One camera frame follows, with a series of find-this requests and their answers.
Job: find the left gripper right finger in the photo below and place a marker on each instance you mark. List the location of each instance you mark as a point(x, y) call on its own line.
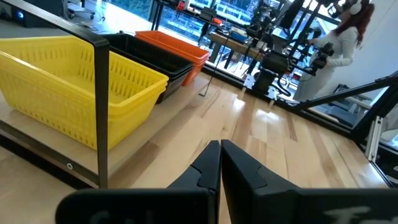
point(311, 207)

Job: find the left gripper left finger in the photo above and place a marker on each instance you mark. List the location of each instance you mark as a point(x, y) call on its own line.
point(140, 208)

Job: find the black plastic basket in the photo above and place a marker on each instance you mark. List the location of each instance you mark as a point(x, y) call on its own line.
point(146, 53)
point(182, 76)
point(171, 90)

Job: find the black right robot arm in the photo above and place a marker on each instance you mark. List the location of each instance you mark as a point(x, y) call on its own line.
point(273, 63)

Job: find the black device in person's hands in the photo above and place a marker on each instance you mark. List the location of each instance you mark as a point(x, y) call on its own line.
point(321, 57)

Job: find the person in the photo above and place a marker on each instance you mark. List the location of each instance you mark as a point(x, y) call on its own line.
point(342, 49)

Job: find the wooden background table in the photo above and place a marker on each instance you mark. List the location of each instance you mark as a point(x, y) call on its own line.
point(236, 45)

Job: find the office chair base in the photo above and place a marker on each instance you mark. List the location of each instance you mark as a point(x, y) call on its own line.
point(81, 11)

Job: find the black box with blue light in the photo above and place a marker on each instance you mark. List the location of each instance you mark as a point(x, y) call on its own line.
point(21, 15)

